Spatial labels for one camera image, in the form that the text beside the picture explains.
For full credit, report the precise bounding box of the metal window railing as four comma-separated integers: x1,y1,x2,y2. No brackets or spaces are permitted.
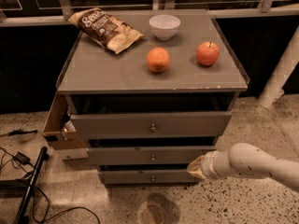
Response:
0,0,299,26

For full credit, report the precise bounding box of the black pole on floor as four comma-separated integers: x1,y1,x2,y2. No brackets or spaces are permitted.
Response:
13,147,49,224

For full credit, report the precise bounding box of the white bowl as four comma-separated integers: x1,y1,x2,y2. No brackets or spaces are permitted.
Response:
149,15,180,41

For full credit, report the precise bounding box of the black power adapter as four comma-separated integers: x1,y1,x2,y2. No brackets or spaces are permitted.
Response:
13,152,30,165

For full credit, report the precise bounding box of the black cable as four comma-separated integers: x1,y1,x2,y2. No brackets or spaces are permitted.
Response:
0,147,101,224

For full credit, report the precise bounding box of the brown chips bag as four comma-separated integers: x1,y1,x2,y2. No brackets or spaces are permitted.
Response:
68,8,143,54

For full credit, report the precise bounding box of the grey bottom drawer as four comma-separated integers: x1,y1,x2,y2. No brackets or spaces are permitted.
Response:
99,169,200,185

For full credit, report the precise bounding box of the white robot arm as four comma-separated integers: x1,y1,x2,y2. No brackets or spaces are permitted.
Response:
187,28,299,192

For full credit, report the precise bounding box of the grey top drawer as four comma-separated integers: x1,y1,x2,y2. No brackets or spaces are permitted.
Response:
71,111,232,140

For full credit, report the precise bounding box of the grey drawer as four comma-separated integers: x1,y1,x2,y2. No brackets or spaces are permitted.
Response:
87,146,216,165
71,111,232,140
99,169,200,185

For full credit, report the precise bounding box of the orange fruit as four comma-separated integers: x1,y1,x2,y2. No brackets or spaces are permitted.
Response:
147,48,170,73

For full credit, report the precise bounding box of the grey drawer cabinet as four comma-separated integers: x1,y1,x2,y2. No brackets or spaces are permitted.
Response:
58,9,249,174

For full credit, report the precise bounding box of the red apple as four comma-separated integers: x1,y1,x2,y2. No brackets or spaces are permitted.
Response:
195,42,221,66

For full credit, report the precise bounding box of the cardboard box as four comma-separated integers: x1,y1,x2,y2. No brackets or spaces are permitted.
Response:
43,93,87,160

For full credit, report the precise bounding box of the black plug on floor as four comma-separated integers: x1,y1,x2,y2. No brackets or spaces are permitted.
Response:
0,129,37,137

